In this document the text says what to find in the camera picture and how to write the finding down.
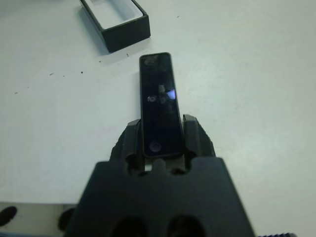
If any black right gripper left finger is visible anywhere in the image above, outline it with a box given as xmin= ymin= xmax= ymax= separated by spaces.
xmin=110 ymin=118 xmax=145 ymax=173

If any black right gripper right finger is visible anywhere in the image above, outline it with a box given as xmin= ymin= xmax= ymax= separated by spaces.
xmin=182 ymin=114 xmax=218 ymax=161

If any black box with white insert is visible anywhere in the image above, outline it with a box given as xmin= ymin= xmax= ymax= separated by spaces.
xmin=79 ymin=0 xmax=151 ymax=53

